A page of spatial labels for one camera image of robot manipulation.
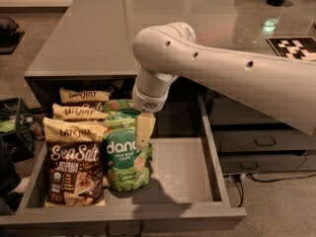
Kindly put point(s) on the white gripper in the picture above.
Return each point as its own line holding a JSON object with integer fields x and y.
{"x": 148, "y": 102}

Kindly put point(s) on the green dang chip bag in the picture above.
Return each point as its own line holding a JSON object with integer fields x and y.
{"x": 125, "y": 165}
{"x": 121, "y": 109}

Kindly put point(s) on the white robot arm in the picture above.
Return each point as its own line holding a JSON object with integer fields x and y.
{"x": 279, "y": 87}

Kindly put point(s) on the late july chip bag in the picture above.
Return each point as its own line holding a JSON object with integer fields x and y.
{"x": 91, "y": 99}
{"x": 77, "y": 113}

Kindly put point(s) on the front sea salt chip bag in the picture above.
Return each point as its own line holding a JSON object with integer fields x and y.
{"x": 74, "y": 161}

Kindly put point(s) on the open grey top drawer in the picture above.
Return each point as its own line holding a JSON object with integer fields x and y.
{"x": 186, "y": 193}

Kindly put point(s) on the grey counter cabinet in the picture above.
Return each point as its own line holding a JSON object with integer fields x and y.
{"x": 91, "y": 48}

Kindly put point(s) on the black crate on floor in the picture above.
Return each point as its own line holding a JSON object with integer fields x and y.
{"x": 15, "y": 130}

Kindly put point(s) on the black mat with dark object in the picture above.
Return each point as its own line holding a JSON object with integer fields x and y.
{"x": 10, "y": 35}

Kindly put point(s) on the black white marker tag board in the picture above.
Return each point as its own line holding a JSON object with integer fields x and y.
{"x": 303, "y": 48}

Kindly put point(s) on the closed drawer with handle upper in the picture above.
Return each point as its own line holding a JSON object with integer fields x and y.
{"x": 226, "y": 111}

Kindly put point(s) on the closed drawer with handle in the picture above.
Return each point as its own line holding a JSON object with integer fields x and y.
{"x": 226, "y": 111}
{"x": 263, "y": 140}
{"x": 267, "y": 164}

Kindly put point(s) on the closed drawer with handle lower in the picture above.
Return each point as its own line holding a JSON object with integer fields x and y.
{"x": 267, "y": 164}

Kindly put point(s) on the closed drawer with handle middle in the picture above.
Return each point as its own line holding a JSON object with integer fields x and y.
{"x": 263, "y": 140}

